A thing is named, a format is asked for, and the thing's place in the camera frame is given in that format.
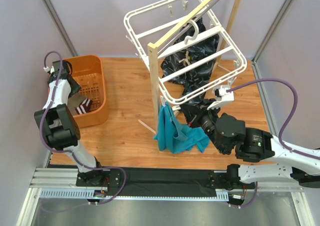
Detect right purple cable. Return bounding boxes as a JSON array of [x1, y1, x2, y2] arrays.
[[226, 78, 320, 160]]

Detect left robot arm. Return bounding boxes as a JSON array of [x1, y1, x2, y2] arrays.
[[34, 60, 106, 186]]

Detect orange laundry basket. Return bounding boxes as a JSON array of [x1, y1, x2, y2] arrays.
[[47, 54, 110, 129]]

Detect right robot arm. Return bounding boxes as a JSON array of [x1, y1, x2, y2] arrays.
[[180, 99, 320, 190]]

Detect dark patterned shorts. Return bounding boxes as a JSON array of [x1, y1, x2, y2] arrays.
[[160, 18, 221, 105]]

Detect grey maroon striped sock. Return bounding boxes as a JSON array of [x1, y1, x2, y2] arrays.
[[67, 93, 93, 116]]

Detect slotted cable duct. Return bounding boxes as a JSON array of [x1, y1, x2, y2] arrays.
[[39, 188, 229, 201]]

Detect teal cloth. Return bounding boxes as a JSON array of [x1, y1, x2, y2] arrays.
[[153, 103, 210, 153]]

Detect wooden drying rack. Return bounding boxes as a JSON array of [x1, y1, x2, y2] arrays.
[[138, 0, 247, 136]]

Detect white clip hanger frame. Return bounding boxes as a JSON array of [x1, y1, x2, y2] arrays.
[[123, 0, 247, 110]]

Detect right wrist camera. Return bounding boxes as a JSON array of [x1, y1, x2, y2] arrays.
[[207, 85, 235, 110]]

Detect black base cloth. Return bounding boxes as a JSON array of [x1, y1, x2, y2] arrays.
[[102, 166, 218, 198]]

